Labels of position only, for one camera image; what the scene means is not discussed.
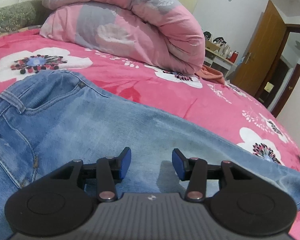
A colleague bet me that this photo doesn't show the brown wooden door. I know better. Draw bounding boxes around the brown wooden door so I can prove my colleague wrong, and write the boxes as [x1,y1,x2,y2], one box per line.
[231,0,300,118]

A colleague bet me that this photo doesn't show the pink floral bed blanket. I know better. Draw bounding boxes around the pink floral bed blanket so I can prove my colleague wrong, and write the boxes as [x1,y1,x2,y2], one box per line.
[0,29,300,239]

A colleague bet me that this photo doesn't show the blue denim jeans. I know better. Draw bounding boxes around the blue denim jeans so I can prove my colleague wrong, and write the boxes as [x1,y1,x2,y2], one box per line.
[0,70,300,239]

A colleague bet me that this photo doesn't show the orange cloth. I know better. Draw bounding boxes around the orange cloth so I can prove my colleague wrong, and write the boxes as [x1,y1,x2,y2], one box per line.
[196,65,225,85]

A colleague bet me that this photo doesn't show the cluttered white shelf desk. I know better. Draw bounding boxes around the cluttered white shelf desk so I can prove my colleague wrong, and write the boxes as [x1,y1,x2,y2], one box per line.
[203,31,237,80]

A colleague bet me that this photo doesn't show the pink grey folded duvet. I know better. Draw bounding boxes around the pink grey folded duvet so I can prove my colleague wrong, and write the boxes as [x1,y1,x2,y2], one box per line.
[40,0,205,74]

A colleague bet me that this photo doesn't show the red bottle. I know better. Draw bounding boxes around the red bottle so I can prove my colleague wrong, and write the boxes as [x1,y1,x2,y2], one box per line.
[229,51,238,63]

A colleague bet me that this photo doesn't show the green floral pillow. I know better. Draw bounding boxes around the green floral pillow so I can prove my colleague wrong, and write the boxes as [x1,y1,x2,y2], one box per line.
[0,0,51,33]

